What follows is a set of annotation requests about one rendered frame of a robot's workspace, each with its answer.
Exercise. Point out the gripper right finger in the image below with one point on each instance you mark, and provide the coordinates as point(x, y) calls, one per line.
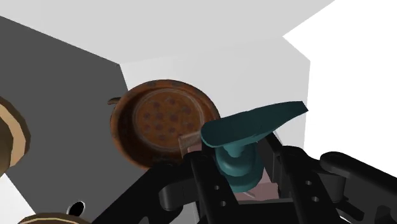
point(313, 186)

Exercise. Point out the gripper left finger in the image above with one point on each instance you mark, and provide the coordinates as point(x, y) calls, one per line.
point(181, 183)

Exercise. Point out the pink soap dispenser teal pump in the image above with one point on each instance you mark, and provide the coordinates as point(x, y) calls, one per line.
point(238, 167)

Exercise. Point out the brown round plate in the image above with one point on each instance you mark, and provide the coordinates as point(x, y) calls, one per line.
point(158, 121)

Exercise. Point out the small black round object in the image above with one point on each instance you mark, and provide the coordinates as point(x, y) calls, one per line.
point(76, 209)

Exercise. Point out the tan round wooden object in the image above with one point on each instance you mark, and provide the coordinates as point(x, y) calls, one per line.
point(12, 136)
point(52, 219)

